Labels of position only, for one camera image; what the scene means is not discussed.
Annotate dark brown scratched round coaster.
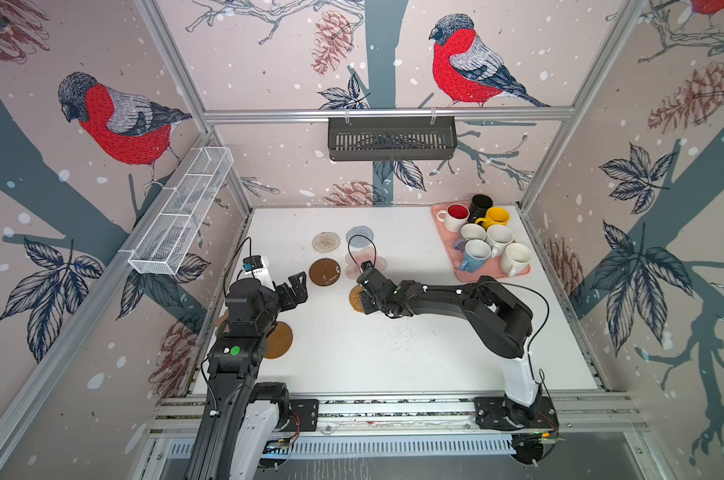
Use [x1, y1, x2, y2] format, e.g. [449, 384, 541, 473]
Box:
[308, 258, 341, 287]

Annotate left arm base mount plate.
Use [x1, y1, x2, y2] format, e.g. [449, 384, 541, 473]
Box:
[277, 399, 319, 433]

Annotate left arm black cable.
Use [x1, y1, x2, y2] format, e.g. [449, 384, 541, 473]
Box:
[222, 236, 253, 289]

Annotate beige woven round coaster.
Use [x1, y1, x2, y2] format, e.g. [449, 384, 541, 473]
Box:
[312, 231, 340, 253]

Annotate yellow mug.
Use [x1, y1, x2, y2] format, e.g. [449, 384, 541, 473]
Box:
[474, 207, 511, 230]

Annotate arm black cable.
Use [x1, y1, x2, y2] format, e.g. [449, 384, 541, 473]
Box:
[346, 233, 379, 271]
[222, 236, 253, 289]

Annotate white mug red inside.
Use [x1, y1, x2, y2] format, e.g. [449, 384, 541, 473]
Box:
[436, 203, 470, 233]

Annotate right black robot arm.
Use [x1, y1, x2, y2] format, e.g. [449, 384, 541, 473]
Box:
[357, 261, 544, 431]

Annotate light blue mug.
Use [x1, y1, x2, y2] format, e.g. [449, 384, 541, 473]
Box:
[459, 240, 491, 273]

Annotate white mug centre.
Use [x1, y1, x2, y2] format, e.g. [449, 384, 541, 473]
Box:
[485, 224, 515, 258]

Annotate blue woven round coaster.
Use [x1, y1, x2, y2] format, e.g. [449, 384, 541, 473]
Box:
[346, 225, 374, 249]

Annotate pink flower resin coaster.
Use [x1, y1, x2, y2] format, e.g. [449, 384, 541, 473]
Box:
[344, 246, 387, 280]

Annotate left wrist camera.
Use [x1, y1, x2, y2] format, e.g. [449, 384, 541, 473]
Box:
[238, 255, 274, 289]

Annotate black mug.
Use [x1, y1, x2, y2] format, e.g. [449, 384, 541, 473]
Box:
[468, 194, 494, 223]

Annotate rattan woven round coaster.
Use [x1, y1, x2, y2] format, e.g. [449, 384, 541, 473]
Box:
[348, 285, 364, 313]

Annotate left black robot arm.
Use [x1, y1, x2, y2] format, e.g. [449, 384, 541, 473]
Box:
[184, 272, 308, 479]

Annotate brown wooden round coaster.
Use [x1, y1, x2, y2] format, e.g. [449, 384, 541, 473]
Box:
[264, 321, 294, 360]

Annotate small white cup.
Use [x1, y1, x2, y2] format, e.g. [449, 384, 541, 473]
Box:
[460, 223, 486, 241]

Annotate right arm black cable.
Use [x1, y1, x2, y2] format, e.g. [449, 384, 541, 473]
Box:
[346, 233, 379, 271]

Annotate aluminium front rail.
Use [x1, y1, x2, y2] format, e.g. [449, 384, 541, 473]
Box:
[148, 391, 648, 437]

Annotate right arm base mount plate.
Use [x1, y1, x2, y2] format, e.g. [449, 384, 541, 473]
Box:
[473, 396, 559, 432]

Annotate white mug front right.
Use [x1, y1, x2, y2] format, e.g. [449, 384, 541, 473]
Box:
[500, 242, 532, 277]

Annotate white mesh wire shelf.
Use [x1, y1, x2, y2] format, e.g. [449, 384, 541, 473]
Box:
[128, 146, 233, 275]

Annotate pink rectangular tray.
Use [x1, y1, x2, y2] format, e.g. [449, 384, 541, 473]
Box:
[431, 202, 534, 283]

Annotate black hanging wire basket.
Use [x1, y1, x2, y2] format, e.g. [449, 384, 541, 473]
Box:
[328, 117, 457, 161]

